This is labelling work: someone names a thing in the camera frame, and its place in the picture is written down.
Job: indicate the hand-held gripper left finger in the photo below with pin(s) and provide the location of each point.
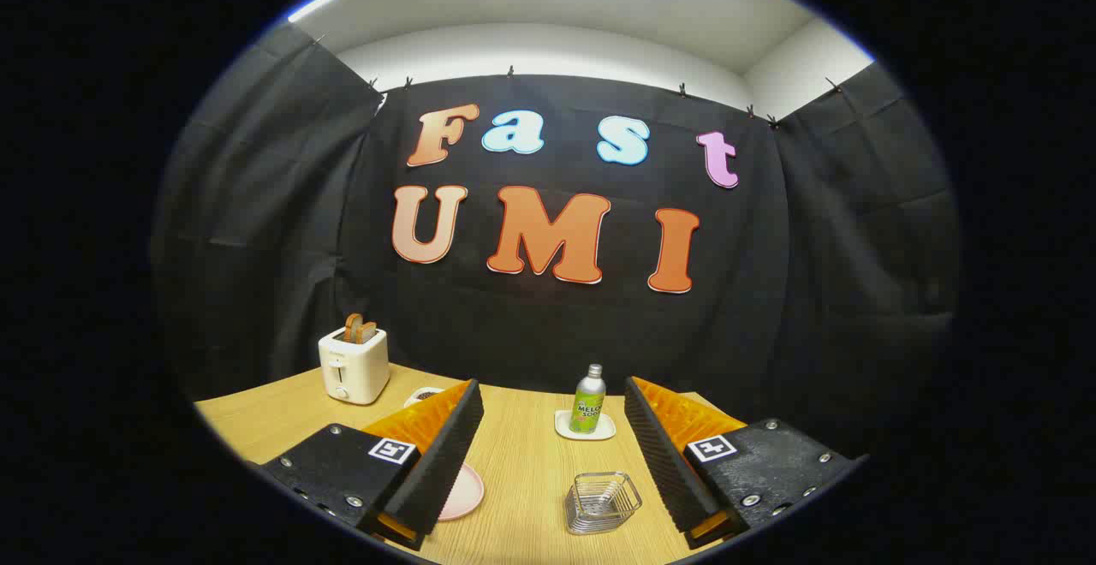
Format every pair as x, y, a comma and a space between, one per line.
445, 454

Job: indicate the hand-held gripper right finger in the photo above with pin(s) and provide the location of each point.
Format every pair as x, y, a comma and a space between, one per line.
659, 454

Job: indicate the pink round plate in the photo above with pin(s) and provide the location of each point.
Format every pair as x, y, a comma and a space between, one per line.
467, 492

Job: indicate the white square coaster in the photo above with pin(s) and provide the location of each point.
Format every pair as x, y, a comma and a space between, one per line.
604, 430

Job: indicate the white divided dish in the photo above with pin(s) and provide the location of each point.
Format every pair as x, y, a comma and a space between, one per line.
422, 395

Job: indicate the green soda bottle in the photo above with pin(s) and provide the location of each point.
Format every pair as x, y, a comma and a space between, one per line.
588, 402

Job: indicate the white toaster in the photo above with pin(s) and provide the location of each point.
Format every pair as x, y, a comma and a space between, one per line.
355, 368

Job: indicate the black backdrop cloth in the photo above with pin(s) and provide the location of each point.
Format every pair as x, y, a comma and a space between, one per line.
599, 334

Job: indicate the brown bread slice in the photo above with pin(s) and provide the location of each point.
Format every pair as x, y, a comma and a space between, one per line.
360, 330

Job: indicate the row of black clips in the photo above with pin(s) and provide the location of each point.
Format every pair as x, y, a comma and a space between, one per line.
510, 72

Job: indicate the ceiling light strip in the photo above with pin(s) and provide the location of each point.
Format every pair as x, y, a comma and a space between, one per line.
313, 5

